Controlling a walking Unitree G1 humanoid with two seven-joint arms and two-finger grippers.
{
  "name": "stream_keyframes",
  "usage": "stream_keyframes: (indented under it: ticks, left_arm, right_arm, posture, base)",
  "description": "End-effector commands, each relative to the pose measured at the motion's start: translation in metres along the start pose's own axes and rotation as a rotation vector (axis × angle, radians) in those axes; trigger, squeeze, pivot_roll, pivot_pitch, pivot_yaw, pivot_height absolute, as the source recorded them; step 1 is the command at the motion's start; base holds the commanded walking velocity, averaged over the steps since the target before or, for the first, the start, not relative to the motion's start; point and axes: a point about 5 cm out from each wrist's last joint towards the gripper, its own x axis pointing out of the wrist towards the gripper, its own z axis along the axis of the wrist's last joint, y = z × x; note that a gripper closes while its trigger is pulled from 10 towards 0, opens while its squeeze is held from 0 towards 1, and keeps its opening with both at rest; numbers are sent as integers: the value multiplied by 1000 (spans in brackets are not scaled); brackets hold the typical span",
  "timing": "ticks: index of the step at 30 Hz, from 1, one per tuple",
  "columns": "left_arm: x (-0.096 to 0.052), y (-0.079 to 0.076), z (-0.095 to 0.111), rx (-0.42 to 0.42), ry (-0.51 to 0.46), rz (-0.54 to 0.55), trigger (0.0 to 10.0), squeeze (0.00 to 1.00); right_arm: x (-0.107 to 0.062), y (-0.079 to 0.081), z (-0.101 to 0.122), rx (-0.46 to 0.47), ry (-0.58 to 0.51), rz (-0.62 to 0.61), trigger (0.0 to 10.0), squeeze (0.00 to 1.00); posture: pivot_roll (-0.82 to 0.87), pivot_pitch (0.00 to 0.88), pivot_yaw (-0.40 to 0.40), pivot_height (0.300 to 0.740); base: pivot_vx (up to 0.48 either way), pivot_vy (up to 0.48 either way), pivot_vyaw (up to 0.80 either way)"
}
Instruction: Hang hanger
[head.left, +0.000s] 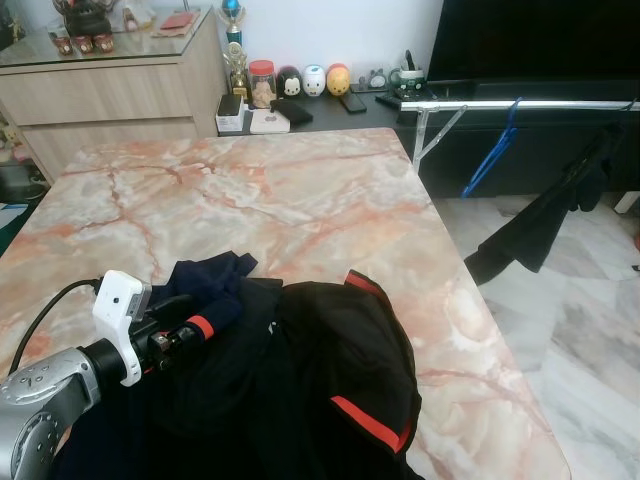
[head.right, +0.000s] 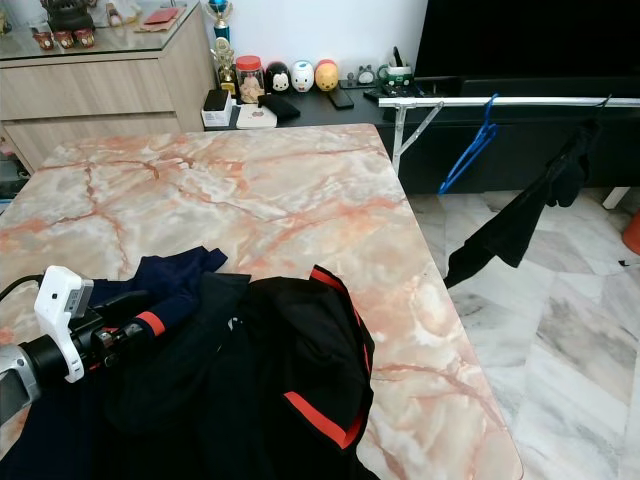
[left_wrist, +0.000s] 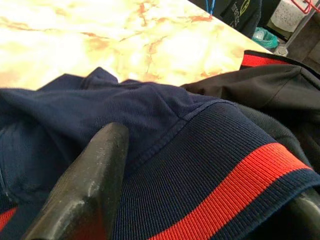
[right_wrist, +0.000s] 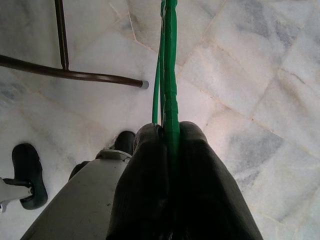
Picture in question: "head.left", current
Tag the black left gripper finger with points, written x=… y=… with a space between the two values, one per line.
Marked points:
x=188 y=332
x=172 y=305

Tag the navy polo shirt red trim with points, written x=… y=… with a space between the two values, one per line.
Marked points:
x=330 y=380

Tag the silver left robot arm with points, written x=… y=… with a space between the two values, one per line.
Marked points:
x=40 y=400

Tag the blue plastic hanger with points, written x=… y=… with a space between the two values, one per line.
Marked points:
x=490 y=160

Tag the light wooden cabinet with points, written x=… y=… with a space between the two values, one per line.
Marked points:
x=110 y=100

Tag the black wallet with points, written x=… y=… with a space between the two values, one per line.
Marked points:
x=291 y=112

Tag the red lidded glass jar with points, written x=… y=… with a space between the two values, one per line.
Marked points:
x=262 y=90

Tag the black white-faced round plush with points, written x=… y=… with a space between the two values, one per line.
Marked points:
x=289 y=84

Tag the gold blue trophy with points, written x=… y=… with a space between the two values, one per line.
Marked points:
x=235 y=60

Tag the white blue round plush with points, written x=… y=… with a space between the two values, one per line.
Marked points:
x=314 y=82

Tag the black phone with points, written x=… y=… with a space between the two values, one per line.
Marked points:
x=352 y=103

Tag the black TV console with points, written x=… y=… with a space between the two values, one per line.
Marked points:
x=540 y=150

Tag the yellow red round plush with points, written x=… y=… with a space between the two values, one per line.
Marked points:
x=338 y=80

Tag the silver metal clothes rack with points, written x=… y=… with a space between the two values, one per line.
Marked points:
x=560 y=104

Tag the red booklet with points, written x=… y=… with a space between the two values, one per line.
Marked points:
x=178 y=20

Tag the dark ornament on stand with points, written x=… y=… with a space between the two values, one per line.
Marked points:
x=88 y=20

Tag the small grey figurine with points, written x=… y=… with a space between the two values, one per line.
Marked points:
x=376 y=80

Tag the green white mug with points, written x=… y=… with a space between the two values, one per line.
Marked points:
x=411 y=80

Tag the black flat television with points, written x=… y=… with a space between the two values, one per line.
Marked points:
x=540 y=35

